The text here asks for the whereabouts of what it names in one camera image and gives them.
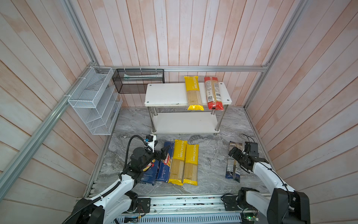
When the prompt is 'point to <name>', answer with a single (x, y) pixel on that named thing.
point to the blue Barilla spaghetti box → (165, 166)
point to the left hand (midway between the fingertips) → (163, 145)
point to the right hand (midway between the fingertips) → (235, 154)
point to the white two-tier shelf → (164, 94)
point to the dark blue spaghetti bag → (233, 167)
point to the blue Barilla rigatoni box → (149, 173)
